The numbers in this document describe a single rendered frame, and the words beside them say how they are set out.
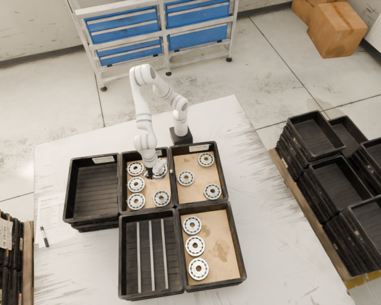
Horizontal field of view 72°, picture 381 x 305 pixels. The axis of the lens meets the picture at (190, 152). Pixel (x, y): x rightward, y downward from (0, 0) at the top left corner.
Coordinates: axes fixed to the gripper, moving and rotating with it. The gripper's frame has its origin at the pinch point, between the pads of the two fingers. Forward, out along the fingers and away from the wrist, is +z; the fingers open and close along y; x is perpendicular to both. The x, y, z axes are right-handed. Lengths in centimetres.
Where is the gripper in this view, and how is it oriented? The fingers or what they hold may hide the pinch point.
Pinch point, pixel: (154, 173)
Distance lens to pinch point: 145.3
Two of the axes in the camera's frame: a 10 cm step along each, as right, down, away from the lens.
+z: 0.2, 5.3, 8.5
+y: -6.0, 6.8, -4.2
